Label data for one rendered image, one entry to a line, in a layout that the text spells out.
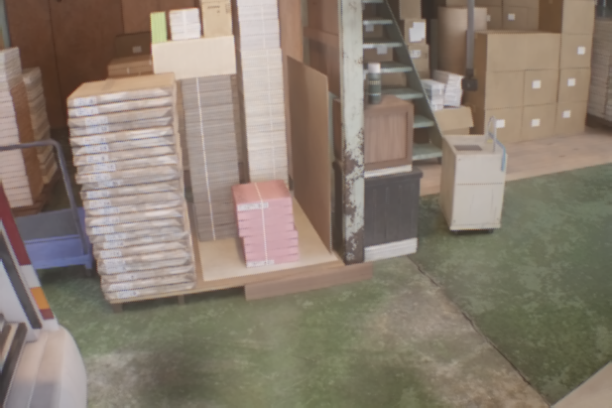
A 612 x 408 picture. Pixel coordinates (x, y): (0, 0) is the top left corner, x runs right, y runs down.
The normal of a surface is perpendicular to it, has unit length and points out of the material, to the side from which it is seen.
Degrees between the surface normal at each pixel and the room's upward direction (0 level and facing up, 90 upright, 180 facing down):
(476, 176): 90
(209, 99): 90
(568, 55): 90
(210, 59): 90
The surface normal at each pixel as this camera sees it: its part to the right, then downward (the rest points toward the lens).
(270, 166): 0.24, 0.33
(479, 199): -0.07, 0.35
